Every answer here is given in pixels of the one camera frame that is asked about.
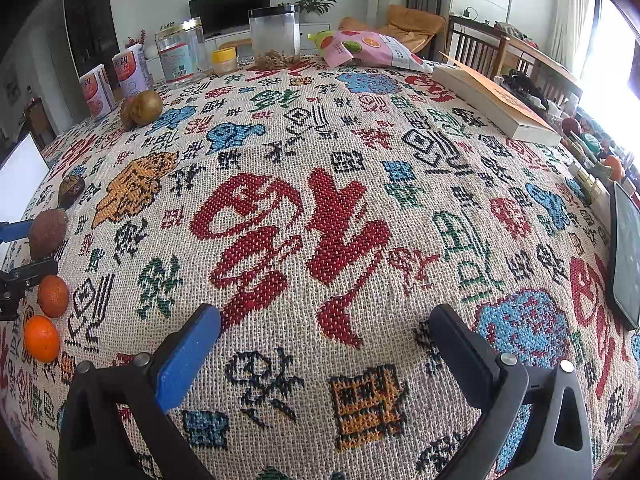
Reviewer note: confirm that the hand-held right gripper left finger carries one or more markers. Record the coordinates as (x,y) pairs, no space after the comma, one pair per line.
(187,360)

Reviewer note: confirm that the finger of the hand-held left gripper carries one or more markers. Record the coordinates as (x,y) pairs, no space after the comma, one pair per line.
(12,231)
(30,268)

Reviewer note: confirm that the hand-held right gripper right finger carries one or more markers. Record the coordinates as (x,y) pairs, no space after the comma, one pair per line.
(460,355)

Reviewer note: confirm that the round brown passion fruit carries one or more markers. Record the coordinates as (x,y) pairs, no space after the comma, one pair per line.
(47,232)

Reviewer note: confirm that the white cardboard box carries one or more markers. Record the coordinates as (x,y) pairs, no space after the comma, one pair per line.
(20,175)

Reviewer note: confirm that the orange tangerine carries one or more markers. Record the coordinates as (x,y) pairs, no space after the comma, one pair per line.
(52,296)
(41,338)

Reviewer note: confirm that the dark wrinkled passion fruit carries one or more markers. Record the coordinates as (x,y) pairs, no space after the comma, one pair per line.
(71,190)

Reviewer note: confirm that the white can orange label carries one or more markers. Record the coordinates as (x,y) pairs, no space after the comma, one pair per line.
(97,91)

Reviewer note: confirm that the green-brown pear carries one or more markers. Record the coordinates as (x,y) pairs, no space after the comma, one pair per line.
(146,107)

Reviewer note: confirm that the black smartphone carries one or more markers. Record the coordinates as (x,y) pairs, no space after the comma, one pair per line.
(625,260)

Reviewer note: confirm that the dark glass cabinet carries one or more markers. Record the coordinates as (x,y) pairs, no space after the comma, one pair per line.
(92,20)

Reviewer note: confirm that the red flower bouquet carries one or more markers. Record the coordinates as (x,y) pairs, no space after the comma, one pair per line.
(135,38)

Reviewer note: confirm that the clear jar gold lid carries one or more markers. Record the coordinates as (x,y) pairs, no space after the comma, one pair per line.
(180,55)

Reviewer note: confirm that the printed woven tablecloth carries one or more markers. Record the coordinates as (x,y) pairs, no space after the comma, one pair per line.
(310,150)

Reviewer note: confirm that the row of small toys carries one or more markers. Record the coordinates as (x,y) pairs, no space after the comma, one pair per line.
(590,145)

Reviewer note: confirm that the orange cover book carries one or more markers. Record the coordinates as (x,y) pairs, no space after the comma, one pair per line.
(495,102)

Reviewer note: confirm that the small yellow lidded jar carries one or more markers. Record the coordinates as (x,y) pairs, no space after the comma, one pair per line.
(223,60)

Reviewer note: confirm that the white television console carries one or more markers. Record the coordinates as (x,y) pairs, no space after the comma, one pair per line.
(227,39)

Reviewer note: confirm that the dark wooden slatted chair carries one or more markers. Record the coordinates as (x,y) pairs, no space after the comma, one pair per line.
(475,45)
(545,75)

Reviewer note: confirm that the flat screen television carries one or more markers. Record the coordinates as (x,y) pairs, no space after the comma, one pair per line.
(230,7)

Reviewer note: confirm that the pile of walnuts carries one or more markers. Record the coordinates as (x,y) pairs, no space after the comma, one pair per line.
(275,59)

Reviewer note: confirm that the pink printed snack bag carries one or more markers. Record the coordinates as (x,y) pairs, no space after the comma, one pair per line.
(370,50)

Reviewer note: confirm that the clear container black lid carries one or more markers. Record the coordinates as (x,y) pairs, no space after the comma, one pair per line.
(274,30)

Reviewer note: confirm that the orange cushioned armchair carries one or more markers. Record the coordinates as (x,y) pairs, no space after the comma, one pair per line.
(400,25)

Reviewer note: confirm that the window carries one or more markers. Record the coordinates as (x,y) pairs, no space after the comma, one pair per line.
(617,50)

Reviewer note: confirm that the white curtain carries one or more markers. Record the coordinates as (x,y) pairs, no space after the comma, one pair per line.
(570,10)

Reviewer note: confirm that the large leafy potted plant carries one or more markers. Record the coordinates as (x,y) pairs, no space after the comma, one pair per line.
(312,2)

